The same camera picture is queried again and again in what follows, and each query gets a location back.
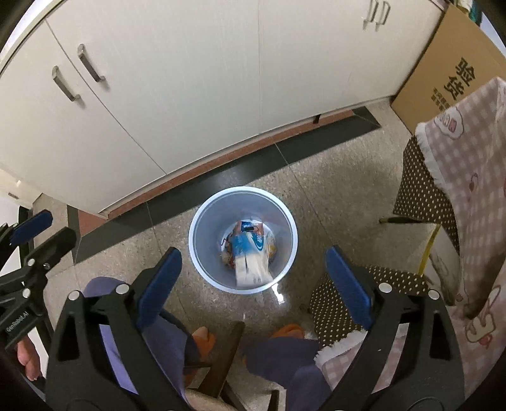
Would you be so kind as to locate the blue white snack packet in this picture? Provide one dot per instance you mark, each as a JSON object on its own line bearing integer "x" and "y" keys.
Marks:
{"x": 249, "y": 263}

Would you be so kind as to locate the brown polka dot cloth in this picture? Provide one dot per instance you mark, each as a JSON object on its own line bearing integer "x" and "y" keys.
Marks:
{"x": 419, "y": 197}

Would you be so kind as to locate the blue cookie wrapper pink ends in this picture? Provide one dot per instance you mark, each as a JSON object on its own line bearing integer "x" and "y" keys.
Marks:
{"x": 249, "y": 228}

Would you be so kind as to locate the brown cardboard box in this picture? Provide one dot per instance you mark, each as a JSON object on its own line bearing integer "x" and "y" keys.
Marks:
{"x": 435, "y": 59}

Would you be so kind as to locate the cream cabinet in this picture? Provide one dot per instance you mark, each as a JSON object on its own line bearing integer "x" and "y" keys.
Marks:
{"x": 197, "y": 79}

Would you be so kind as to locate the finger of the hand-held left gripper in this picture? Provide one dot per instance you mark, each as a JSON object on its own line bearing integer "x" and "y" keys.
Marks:
{"x": 31, "y": 227}
{"x": 55, "y": 245}

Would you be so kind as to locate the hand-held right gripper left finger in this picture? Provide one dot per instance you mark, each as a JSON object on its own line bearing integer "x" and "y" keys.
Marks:
{"x": 158, "y": 284}

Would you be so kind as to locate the person's left hand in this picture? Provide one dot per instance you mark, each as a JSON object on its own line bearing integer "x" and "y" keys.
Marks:
{"x": 31, "y": 355}

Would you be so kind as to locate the orange white snack bag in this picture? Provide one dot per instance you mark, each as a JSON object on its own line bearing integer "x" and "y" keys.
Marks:
{"x": 269, "y": 243}

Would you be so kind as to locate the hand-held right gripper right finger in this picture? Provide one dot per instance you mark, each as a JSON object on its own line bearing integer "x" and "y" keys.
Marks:
{"x": 350, "y": 288}

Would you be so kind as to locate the white plastic trash bin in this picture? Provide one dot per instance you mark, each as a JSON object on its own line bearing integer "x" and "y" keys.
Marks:
{"x": 205, "y": 237}

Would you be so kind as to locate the person's right leg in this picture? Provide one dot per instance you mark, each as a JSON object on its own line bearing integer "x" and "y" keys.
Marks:
{"x": 288, "y": 363}

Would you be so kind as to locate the orange slipper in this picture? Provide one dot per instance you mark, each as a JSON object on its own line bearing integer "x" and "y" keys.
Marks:
{"x": 287, "y": 332}
{"x": 203, "y": 340}

